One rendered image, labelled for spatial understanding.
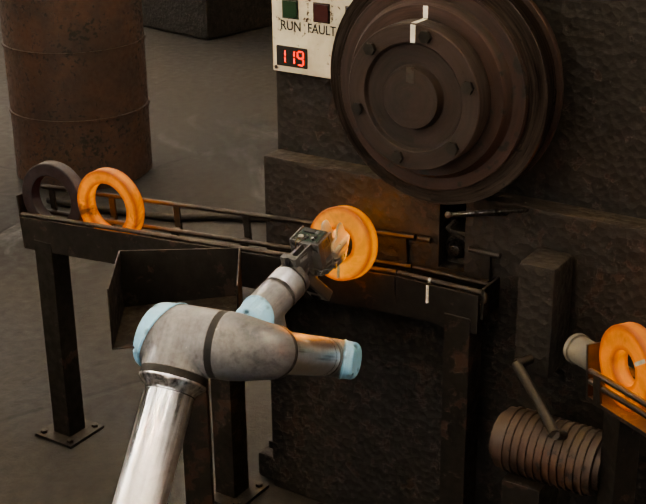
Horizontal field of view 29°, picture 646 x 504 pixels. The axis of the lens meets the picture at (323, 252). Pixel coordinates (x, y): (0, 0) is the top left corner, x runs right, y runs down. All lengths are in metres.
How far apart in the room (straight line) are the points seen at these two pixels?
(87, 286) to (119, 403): 0.85
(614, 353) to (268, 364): 0.63
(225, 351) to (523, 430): 0.66
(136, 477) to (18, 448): 1.42
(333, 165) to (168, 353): 0.82
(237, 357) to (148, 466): 0.23
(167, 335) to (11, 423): 1.54
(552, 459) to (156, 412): 0.77
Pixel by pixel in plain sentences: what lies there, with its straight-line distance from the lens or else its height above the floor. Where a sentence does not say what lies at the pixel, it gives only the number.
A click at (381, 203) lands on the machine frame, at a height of 0.82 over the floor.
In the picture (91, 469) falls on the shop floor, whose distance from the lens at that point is 3.33.
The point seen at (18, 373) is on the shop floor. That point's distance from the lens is 3.84.
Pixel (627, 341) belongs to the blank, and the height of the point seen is 0.76.
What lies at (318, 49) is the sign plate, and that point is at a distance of 2.72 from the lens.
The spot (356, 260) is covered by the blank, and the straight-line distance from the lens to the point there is 2.60.
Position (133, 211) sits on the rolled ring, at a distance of 3.03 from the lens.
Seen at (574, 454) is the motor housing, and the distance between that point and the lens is 2.39.
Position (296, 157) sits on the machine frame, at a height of 0.87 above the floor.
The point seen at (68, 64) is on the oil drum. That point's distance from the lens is 5.14.
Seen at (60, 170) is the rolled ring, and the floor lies 0.76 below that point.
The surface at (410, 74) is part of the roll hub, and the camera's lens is 2.34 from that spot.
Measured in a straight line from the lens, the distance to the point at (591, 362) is 2.34.
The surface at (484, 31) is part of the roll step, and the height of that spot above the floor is 1.24.
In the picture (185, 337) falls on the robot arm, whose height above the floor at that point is 0.83.
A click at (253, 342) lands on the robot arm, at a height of 0.83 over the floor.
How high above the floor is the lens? 1.75
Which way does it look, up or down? 22 degrees down
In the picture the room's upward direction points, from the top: 1 degrees counter-clockwise
